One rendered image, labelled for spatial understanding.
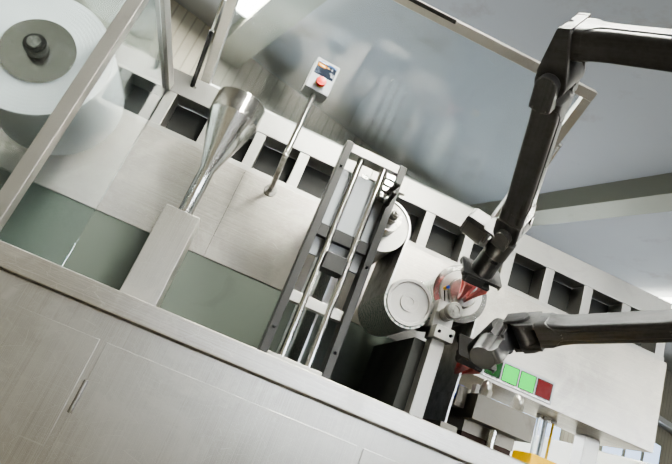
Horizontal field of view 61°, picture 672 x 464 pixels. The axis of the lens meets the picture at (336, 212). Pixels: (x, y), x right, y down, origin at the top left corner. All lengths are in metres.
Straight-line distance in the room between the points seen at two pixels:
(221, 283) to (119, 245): 0.30
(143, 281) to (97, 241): 0.34
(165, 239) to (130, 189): 0.36
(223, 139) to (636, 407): 1.55
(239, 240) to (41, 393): 0.81
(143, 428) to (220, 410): 0.13
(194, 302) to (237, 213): 0.29
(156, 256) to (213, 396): 0.47
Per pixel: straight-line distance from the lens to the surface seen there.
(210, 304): 1.68
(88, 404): 1.08
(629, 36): 1.01
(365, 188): 1.37
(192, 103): 1.89
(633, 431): 2.17
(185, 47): 4.09
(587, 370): 2.08
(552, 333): 1.30
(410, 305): 1.45
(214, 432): 1.07
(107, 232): 1.73
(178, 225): 1.45
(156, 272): 1.42
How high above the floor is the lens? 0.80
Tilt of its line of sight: 21 degrees up
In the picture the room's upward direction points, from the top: 22 degrees clockwise
